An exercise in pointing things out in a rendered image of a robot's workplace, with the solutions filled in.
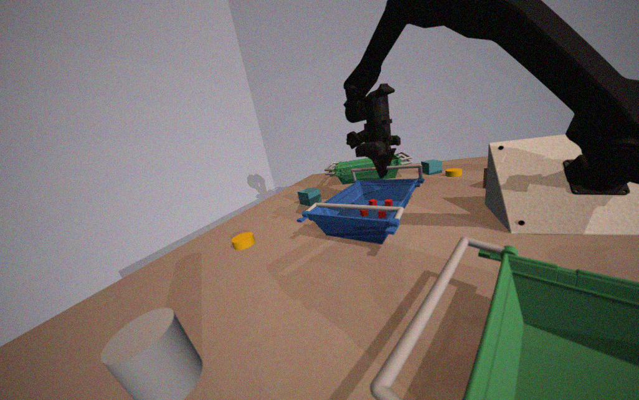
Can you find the blue plastic tray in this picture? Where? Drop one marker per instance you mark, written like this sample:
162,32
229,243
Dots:
349,224

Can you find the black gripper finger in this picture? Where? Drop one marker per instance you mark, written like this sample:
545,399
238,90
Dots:
392,151
380,163

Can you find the yellow short cylinder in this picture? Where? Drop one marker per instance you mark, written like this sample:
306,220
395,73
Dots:
243,241
453,172

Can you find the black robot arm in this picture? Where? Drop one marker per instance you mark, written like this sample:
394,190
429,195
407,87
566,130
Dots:
606,105

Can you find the teal block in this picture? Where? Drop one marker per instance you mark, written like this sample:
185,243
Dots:
309,196
430,167

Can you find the grey cylinder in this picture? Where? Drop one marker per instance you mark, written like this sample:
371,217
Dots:
153,358

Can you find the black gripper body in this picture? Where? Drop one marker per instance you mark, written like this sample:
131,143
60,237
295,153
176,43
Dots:
380,137

